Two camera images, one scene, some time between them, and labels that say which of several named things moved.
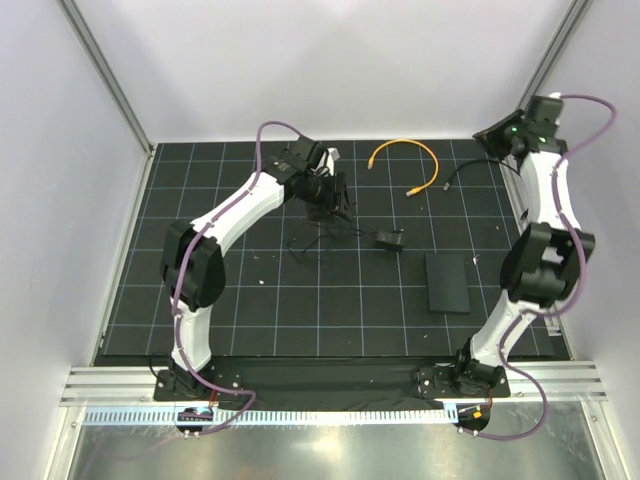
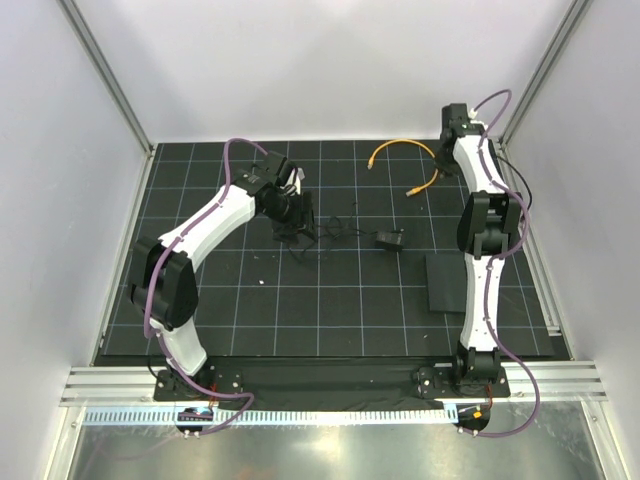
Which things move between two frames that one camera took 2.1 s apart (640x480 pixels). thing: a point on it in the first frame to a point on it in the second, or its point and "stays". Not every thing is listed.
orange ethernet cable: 418,144 stays
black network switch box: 447,283 stays
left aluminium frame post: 95,53 stays
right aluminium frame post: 562,38 stays
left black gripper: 341,196 to 302,222
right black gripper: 488,136 to 445,167
